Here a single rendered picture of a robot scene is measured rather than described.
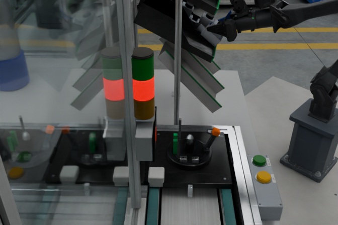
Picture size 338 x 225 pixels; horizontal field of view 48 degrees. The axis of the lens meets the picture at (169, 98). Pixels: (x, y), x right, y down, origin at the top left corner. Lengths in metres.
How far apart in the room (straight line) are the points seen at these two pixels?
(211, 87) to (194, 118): 0.17
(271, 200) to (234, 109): 0.59
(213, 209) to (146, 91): 0.46
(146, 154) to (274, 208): 0.42
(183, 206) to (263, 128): 0.55
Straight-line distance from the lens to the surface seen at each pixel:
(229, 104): 1.63
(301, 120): 1.25
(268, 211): 1.11
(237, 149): 1.25
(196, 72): 1.41
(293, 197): 1.28
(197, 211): 1.11
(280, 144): 1.46
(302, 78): 3.73
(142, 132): 0.84
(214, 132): 1.13
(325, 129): 1.24
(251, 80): 3.56
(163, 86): 1.73
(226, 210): 1.08
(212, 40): 1.25
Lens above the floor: 1.76
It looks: 33 degrees down
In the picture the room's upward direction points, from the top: straight up
